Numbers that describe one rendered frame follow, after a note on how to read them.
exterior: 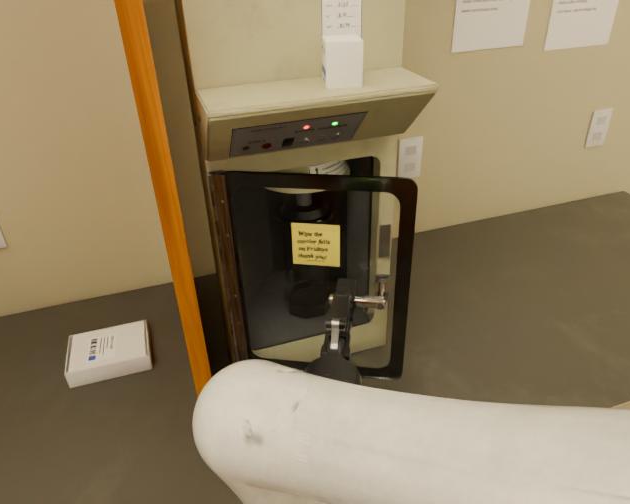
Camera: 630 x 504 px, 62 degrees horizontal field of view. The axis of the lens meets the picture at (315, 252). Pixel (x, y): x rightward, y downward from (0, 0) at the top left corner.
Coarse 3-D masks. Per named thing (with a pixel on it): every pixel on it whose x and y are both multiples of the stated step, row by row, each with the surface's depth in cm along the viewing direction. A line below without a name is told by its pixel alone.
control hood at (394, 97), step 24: (384, 72) 78; (408, 72) 77; (216, 96) 69; (240, 96) 69; (264, 96) 69; (288, 96) 68; (312, 96) 68; (336, 96) 68; (360, 96) 69; (384, 96) 70; (408, 96) 71; (432, 96) 73; (216, 120) 64; (240, 120) 66; (264, 120) 68; (288, 120) 69; (384, 120) 77; (408, 120) 79; (216, 144) 71
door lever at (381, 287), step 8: (376, 288) 84; (384, 288) 83; (328, 296) 82; (360, 296) 81; (368, 296) 81; (376, 296) 81; (384, 296) 82; (360, 304) 81; (368, 304) 80; (376, 304) 80; (384, 304) 80
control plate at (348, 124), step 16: (240, 128) 68; (256, 128) 69; (272, 128) 70; (288, 128) 71; (320, 128) 74; (336, 128) 75; (352, 128) 77; (240, 144) 72; (256, 144) 74; (272, 144) 75; (304, 144) 78
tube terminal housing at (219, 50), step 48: (192, 0) 67; (240, 0) 69; (288, 0) 71; (384, 0) 75; (192, 48) 70; (240, 48) 72; (288, 48) 74; (384, 48) 78; (192, 96) 77; (336, 144) 84; (384, 144) 87
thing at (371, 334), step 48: (240, 192) 79; (288, 192) 78; (336, 192) 77; (384, 192) 76; (240, 240) 84; (288, 240) 82; (384, 240) 80; (240, 288) 89; (288, 288) 88; (288, 336) 93; (384, 336) 90
